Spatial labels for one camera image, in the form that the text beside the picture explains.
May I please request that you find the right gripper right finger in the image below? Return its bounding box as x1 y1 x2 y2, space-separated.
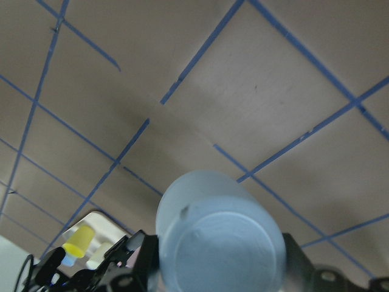
281 233 315 292

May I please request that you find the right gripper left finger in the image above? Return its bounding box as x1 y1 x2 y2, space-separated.
133 235 160 291

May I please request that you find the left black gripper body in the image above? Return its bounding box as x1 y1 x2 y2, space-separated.
22 230 146 291

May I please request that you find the light blue plastic cup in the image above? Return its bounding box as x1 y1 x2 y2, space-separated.
156 170 286 291

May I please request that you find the cream plastic cup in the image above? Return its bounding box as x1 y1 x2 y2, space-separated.
86 242 113 270

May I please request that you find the yellow plastic cup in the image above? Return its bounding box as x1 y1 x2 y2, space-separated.
63 225 95 259

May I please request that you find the cream plastic tray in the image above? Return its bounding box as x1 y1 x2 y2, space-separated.
62 210 131 256

